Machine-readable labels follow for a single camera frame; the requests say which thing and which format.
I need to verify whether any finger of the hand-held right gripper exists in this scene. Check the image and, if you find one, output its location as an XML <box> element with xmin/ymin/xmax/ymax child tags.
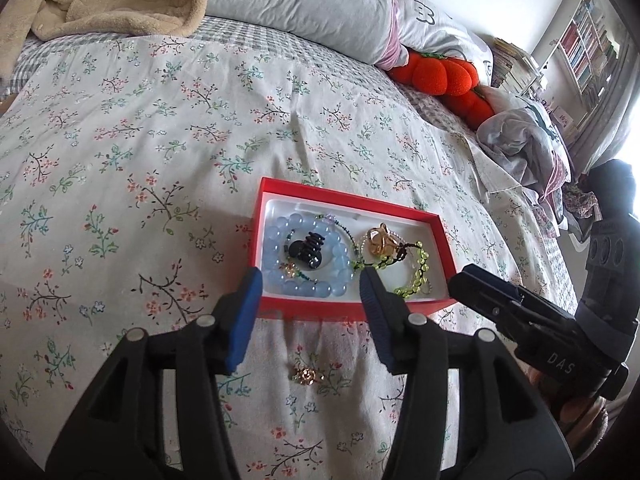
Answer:
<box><xmin>460</xmin><ymin>264</ymin><xmax>576</xmax><ymax>318</ymax></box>
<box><xmin>447</xmin><ymin>274</ymin><xmax>531</xmax><ymax>333</ymax></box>

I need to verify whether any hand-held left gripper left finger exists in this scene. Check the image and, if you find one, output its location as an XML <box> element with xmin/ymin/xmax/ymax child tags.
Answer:
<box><xmin>45</xmin><ymin>267</ymin><xmax>263</xmax><ymax>480</ymax></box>

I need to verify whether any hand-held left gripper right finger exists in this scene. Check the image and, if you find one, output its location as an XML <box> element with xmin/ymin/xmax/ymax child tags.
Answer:
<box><xmin>359</xmin><ymin>267</ymin><xmax>576</xmax><ymax>480</ymax></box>

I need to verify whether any green bead bracelet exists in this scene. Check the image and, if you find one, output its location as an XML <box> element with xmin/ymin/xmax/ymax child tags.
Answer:
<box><xmin>352</xmin><ymin>240</ymin><xmax>433</xmax><ymax>301</ymax></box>

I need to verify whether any red cardboard box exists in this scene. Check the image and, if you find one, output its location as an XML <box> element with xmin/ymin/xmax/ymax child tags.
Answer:
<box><xmin>248</xmin><ymin>176</ymin><xmax>457</xmax><ymax>322</ymax></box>

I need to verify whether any gold hair clip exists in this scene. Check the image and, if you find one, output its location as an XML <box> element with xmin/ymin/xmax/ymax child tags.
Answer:
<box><xmin>366</xmin><ymin>222</ymin><xmax>406</xmax><ymax>258</ymax></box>

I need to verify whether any light blue bead bracelet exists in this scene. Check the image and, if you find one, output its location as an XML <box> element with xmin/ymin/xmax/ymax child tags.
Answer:
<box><xmin>262</xmin><ymin>213</ymin><xmax>351</xmax><ymax>301</ymax></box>

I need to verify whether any person's right hand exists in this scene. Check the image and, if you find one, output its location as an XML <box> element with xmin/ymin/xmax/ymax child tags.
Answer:
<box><xmin>522</xmin><ymin>365</ymin><xmax>610</xmax><ymax>463</ymax></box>

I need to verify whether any pink striped cloth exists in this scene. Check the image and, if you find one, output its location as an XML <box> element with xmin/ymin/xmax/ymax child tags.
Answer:
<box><xmin>537</xmin><ymin>160</ymin><xmax>573</xmax><ymax>238</ymax></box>

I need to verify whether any small floral cloth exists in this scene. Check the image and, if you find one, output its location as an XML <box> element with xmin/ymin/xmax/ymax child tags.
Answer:
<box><xmin>565</xmin><ymin>185</ymin><xmax>601</xmax><ymax>221</ymax></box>

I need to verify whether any crumpled grey clothing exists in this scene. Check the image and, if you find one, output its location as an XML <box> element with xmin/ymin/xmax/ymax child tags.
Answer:
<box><xmin>476</xmin><ymin>97</ymin><xmax>573</xmax><ymax>196</ymax></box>

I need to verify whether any grey curtain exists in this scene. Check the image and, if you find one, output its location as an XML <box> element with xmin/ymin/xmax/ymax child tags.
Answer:
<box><xmin>570</xmin><ymin>25</ymin><xmax>640</xmax><ymax>171</ymax></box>

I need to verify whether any orange pumpkin plush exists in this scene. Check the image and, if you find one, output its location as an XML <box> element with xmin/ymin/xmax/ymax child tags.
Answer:
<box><xmin>389</xmin><ymin>51</ymin><xmax>493</xmax><ymax>128</ymax></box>

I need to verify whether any stack of books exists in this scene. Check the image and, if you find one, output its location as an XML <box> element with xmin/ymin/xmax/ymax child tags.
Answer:
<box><xmin>487</xmin><ymin>35</ymin><xmax>546</xmax><ymax>98</ymax></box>

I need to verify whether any white bookshelf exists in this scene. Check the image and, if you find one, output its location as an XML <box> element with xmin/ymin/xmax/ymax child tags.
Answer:
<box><xmin>530</xmin><ymin>0</ymin><xmax>626</xmax><ymax>111</ymax></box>

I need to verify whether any white printed pillow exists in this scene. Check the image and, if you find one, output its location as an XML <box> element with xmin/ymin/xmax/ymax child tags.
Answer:
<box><xmin>395</xmin><ymin>0</ymin><xmax>496</xmax><ymax>76</ymax></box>

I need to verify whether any grey pillow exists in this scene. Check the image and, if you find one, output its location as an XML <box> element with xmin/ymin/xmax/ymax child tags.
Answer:
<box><xmin>200</xmin><ymin>0</ymin><xmax>416</xmax><ymax>68</ymax></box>

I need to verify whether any beige fleece blanket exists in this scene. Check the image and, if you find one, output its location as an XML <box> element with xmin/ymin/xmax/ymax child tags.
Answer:
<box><xmin>0</xmin><ymin>0</ymin><xmax>208</xmax><ymax>76</ymax></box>

